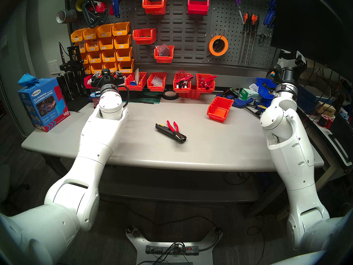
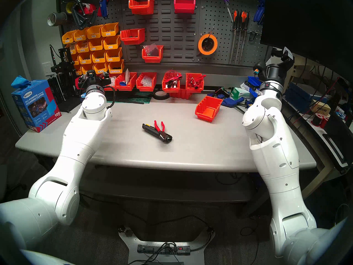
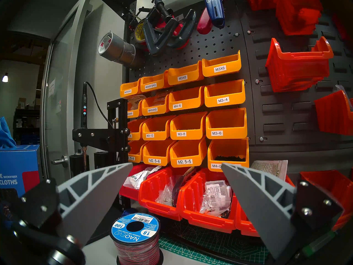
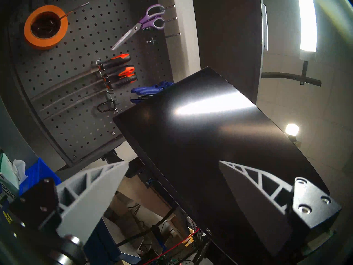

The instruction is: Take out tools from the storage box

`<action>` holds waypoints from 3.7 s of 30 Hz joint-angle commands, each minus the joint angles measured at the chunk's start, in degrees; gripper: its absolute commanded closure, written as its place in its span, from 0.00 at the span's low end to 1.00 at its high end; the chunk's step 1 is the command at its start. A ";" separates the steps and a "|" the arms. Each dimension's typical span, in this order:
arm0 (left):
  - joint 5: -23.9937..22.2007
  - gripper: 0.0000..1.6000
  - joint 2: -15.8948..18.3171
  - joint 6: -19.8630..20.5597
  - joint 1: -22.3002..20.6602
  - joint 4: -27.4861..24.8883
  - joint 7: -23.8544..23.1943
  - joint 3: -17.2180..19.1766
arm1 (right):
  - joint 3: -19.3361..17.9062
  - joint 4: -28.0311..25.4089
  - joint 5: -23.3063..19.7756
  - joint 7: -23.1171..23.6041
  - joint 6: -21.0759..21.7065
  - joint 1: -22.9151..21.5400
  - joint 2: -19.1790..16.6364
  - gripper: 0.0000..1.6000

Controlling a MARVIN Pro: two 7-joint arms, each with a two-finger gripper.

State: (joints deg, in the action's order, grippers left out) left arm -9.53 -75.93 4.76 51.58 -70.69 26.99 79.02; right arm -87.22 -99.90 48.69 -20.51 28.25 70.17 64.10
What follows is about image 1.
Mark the small cardboard box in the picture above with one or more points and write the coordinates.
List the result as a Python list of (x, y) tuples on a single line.
[(326, 110)]

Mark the yellow bin labelled M3X8 BAD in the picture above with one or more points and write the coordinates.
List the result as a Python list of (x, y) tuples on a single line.
[(90, 34)]

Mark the yellow bin labelled M4-6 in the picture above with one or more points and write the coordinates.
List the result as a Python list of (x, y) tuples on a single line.
[(106, 44)]

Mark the black metal press stand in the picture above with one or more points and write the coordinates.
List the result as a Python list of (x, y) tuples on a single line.
[(74, 79)]

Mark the small red clamps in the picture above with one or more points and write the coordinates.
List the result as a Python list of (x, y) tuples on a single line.
[(206, 81)]

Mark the green cutting mat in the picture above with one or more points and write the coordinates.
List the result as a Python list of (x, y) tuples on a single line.
[(150, 99)]

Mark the stacked orange-red bins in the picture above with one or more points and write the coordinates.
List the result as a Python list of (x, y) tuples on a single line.
[(193, 95)]

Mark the blue spring clamps hanging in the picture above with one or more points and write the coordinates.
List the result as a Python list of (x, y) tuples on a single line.
[(269, 17)]

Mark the grey louvred panel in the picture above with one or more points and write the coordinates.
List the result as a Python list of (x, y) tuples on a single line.
[(182, 32)]

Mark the black power strip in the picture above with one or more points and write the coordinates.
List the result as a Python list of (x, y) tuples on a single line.
[(162, 249)]

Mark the yellow bin labelled M3-16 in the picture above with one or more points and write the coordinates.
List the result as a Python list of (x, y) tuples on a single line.
[(86, 59)]

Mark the yellow bin labelled M2.5-5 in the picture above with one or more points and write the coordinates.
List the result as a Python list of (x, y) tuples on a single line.
[(113, 65)]

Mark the black utility knife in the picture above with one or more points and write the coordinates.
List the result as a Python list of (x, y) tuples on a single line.
[(162, 128)]

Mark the blue cleaning cloths box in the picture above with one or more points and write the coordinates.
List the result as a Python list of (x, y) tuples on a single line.
[(44, 107)]

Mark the black and red markers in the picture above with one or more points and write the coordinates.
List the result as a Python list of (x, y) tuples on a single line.
[(183, 83)]

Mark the black carabiner hook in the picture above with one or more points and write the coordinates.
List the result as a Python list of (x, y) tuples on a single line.
[(260, 39)]

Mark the crimson plastic bin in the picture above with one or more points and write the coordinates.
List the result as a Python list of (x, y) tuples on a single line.
[(198, 7)]

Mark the yellow bin labelled M3X6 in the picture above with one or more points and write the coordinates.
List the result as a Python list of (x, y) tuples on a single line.
[(120, 29)]

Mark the large blue spring clamp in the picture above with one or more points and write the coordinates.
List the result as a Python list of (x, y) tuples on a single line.
[(242, 103)]

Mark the orange tape roll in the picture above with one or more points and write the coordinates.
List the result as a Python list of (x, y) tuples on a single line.
[(211, 46)]

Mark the silver duct tape roll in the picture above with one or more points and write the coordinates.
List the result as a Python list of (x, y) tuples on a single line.
[(66, 16)]

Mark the black flat tray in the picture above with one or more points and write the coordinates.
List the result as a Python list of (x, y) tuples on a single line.
[(343, 140)]

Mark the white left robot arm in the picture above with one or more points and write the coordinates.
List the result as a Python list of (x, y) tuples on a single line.
[(96, 140)]

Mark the grey metal C-clamp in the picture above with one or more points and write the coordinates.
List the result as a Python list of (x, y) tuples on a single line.
[(89, 20)]

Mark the yellow bin labelled M3-12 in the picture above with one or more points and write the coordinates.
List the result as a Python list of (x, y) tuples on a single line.
[(95, 58)]

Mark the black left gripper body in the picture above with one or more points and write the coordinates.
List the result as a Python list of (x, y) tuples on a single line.
[(106, 78)]

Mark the black monitor mount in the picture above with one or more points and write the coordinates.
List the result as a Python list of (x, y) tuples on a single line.
[(285, 54)]

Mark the black computer monitor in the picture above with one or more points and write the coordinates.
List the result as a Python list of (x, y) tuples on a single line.
[(317, 24)]

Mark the dark blue case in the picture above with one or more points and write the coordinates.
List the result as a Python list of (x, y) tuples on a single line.
[(306, 98)]

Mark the yellow bin labelled M4X6X6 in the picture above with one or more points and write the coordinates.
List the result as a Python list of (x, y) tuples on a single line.
[(82, 48)]

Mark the dark perforated pegboard panel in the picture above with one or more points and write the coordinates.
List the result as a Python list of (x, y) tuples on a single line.
[(125, 13), (259, 54)]

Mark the yellow bin labelled M2.5-8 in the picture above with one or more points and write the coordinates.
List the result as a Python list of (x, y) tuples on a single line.
[(88, 70)]

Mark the blue microfiber cloth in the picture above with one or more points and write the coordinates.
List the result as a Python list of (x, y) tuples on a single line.
[(27, 80)]

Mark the dark red plastic bin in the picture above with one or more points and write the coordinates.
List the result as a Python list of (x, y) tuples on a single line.
[(87, 83)]

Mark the orange-red plastic storage bin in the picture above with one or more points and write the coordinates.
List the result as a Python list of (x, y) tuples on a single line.
[(220, 112)]

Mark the black tape roll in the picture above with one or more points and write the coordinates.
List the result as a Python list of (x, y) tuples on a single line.
[(170, 98)]

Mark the blue and yellow bar clamp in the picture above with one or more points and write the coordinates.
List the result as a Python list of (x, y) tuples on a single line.
[(259, 105)]

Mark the small blue clamp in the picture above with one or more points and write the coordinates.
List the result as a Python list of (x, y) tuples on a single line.
[(223, 96)]

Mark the black soldering iron pen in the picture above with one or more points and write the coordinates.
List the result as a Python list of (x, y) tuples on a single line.
[(61, 53)]

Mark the yellow bin labelled M3-4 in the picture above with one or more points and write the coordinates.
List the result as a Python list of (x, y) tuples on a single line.
[(122, 42)]

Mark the yellow bin labelled M4X4X6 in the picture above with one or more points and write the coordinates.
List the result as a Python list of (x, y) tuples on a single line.
[(93, 47)]

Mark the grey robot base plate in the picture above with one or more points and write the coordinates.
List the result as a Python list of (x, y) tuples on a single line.
[(138, 242)]

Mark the white light switch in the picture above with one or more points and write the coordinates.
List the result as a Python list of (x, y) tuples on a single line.
[(53, 67)]

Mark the yellow bin labelled M3X5X4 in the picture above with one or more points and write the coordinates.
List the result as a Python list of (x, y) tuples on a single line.
[(78, 36)]

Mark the yellow bin labelled M2.5-6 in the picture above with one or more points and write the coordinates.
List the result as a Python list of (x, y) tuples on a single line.
[(97, 67)]

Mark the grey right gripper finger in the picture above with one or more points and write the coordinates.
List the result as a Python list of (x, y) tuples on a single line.
[(299, 57)]

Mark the clear bag of parts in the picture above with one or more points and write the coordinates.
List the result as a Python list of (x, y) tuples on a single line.
[(163, 49), (157, 81)]

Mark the green tissue box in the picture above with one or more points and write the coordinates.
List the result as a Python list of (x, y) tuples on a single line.
[(248, 94)]

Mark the yellow tape roll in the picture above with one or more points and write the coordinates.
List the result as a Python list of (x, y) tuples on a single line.
[(78, 5)]

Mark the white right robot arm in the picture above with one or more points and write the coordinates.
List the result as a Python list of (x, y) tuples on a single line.
[(289, 151)]

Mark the yellow bin labelled M3-8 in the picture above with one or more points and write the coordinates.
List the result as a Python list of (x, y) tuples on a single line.
[(109, 56)]

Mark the yellow bin labelled M3-6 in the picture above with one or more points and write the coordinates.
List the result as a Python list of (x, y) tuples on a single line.
[(124, 54)]

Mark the yellow bin labelled M4-0.7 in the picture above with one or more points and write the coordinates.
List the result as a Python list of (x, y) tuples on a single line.
[(126, 66)]

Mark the black base knob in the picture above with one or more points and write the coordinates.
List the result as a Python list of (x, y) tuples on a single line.
[(219, 230), (131, 230)]

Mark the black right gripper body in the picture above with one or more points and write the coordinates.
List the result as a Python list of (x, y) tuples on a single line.
[(288, 75)]

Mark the red tape roll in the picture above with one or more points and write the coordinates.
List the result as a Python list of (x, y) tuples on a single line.
[(100, 7)]

